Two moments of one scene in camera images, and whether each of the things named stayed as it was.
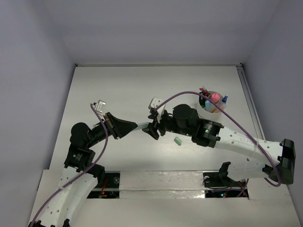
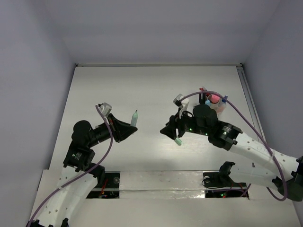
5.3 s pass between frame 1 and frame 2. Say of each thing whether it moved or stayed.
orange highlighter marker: stayed
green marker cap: stayed
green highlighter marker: moved
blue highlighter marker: stayed
